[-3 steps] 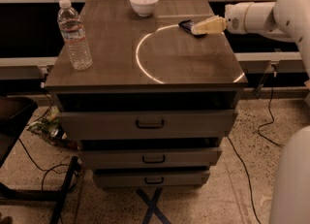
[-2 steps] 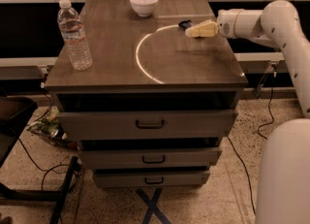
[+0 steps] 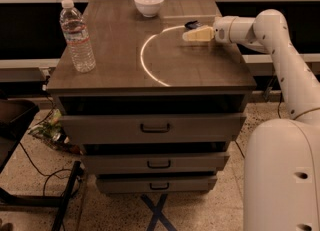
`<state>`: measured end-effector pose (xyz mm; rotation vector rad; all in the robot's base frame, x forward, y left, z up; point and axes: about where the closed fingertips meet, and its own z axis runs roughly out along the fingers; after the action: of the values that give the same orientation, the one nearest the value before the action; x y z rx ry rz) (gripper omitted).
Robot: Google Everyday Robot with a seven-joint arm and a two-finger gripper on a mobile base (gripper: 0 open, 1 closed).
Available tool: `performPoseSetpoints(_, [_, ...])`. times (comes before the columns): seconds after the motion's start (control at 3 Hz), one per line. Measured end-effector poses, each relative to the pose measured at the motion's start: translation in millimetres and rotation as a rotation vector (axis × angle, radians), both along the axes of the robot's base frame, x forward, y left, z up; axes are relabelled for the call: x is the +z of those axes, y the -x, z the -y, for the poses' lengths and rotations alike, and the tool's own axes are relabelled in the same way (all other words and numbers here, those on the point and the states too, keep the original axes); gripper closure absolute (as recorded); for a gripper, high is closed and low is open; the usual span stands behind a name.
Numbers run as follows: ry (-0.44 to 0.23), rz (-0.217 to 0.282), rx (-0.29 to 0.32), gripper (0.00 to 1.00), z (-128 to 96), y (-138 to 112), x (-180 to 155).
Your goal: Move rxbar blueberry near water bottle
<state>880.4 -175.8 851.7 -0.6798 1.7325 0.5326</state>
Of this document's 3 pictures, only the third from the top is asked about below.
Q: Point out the grey three-drawer cabinet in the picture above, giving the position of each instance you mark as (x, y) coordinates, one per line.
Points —
(144, 67)

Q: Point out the green snack bag pile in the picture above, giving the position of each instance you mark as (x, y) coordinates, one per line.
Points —
(51, 133)

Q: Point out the white ceramic bowl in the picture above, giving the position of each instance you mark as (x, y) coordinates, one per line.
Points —
(148, 8)

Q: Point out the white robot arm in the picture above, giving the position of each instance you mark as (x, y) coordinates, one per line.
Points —
(282, 160)

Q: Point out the bottom grey drawer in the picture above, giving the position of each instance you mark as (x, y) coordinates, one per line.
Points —
(156, 184)

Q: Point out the middle grey drawer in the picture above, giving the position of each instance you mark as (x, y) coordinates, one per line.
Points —
(155, 163)

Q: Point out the clear plastic water bottle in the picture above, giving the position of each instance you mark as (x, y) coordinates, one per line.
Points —
(77, 37)

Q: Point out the grey drawer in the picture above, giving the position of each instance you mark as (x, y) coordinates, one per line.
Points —
(156, 184)
(132, 129)
(155, 163)

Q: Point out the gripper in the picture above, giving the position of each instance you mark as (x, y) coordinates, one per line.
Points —
(221, 30)

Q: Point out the top grey drawer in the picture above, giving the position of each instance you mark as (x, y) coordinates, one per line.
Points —
(132, 129)

